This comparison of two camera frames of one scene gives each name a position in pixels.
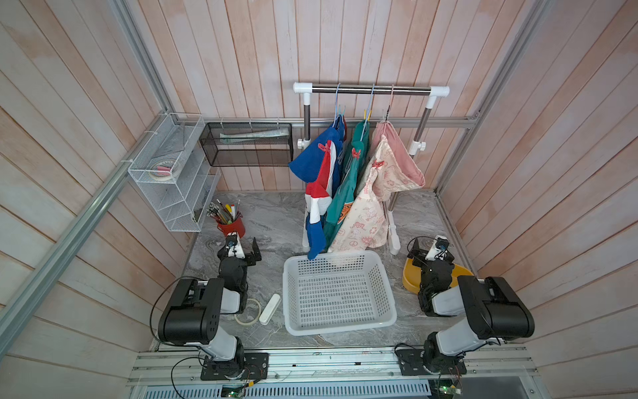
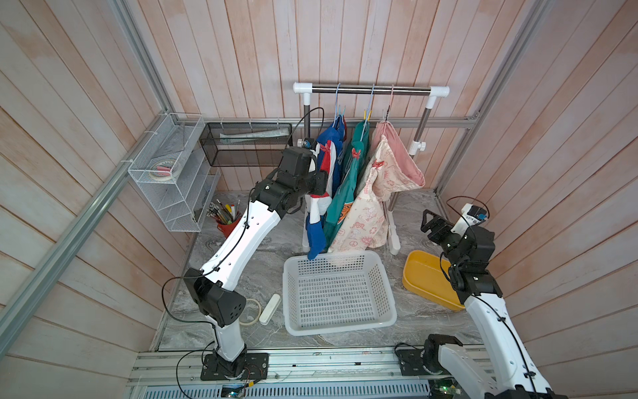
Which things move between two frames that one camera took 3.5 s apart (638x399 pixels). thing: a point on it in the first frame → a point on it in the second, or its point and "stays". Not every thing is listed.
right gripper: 414,252 → 446,226
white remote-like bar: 270,309 stays
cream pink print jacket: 391,169 stays
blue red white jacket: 317,163 stays
